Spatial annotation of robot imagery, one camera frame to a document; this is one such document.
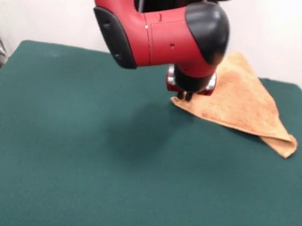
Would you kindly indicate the orange terry towel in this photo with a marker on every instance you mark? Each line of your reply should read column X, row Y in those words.
column 242, row 105

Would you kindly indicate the dark green table cloth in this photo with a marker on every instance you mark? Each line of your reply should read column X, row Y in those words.
column 73, row 163

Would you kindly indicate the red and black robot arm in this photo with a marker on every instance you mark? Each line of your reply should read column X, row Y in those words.
column 166, row 40

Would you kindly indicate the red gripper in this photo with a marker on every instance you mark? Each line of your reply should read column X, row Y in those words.
column 170, row 85

